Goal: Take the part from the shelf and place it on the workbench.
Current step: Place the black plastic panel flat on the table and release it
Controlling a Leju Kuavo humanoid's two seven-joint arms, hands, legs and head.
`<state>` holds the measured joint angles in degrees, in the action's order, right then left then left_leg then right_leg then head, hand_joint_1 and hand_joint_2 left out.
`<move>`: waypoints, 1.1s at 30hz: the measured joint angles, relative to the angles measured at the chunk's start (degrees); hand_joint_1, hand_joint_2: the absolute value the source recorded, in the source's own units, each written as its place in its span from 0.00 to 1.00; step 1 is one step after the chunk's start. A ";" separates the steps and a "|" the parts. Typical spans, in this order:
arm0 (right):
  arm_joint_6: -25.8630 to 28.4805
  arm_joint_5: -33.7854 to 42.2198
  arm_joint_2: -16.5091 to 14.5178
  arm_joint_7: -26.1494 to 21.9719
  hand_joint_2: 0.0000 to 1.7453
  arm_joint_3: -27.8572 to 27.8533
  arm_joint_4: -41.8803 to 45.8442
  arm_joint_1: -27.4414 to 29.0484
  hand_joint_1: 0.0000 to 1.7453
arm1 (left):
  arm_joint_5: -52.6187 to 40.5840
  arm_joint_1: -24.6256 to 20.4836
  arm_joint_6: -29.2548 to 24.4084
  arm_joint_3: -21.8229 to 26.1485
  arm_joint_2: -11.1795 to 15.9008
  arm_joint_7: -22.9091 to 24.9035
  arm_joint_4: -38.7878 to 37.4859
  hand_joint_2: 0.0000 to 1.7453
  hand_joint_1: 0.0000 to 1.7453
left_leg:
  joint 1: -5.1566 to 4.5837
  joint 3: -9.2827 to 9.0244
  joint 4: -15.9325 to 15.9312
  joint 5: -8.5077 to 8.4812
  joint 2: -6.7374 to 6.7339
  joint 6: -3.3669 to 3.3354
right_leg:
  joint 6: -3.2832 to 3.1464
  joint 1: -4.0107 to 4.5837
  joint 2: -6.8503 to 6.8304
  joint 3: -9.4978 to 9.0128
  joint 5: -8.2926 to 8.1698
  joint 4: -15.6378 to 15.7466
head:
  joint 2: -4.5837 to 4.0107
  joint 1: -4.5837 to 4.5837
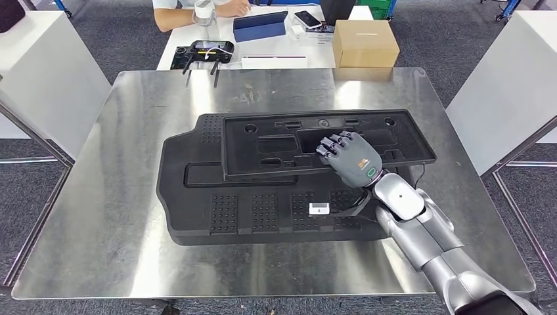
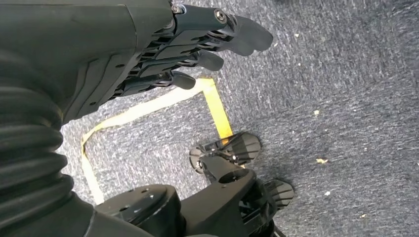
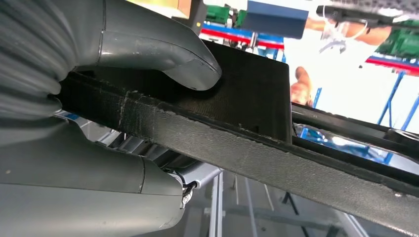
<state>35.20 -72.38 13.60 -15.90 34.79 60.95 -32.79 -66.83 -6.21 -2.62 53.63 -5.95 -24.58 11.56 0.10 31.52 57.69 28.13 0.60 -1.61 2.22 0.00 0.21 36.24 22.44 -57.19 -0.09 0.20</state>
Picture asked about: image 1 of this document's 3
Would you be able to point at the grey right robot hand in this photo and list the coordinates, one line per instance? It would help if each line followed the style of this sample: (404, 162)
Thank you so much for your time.
(354, 161)

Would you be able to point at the black plastic frame part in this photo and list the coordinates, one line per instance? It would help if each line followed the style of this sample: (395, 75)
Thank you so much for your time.
(243, 152)

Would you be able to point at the steel workbench table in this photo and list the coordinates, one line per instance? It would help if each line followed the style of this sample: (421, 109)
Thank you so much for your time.
(109, 174)

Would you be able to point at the brown cardboard box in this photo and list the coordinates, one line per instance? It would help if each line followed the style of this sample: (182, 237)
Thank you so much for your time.
(365, 43)

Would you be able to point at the long white box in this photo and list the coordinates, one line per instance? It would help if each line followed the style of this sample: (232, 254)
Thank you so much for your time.
(274, 61)

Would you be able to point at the printed white packet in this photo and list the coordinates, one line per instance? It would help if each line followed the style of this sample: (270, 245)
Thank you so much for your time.
(320, 34)

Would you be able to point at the white desk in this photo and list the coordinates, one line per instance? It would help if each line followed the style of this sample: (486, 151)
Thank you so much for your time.
(270, 48)

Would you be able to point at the small white adapter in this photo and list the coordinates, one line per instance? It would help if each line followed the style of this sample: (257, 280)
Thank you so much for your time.
(297, 31)

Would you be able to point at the black smartphone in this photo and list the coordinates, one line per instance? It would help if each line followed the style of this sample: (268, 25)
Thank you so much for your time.
(308, 19)

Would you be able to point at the black box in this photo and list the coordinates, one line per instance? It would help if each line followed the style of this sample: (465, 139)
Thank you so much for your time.
(337, 11)

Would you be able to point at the green plastic crate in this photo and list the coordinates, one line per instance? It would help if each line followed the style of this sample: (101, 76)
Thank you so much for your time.
(374, 8)

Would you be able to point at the blue folding case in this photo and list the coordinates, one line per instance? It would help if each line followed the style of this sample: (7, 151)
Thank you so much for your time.
(259, 28)

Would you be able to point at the black foam engine cover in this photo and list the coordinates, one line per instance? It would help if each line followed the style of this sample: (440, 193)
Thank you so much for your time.
(182, 208)

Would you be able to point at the black controller with antennas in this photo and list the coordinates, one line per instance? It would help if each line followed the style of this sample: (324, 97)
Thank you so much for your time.
(209, 50)

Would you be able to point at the clear glass jar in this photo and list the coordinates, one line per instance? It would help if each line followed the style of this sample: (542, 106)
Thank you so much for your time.
(204, 15)

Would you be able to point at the person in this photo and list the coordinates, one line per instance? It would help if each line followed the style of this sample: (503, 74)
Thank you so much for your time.
(169, 19)

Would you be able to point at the black foam block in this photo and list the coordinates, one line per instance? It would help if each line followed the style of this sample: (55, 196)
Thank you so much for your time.
(11, 15)

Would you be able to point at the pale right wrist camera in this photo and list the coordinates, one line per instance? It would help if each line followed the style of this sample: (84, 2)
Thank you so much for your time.
(320, 208)

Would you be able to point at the blue wheeled frame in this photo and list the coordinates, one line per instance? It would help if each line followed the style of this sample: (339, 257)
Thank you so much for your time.
(509, 8)
(63, 6)

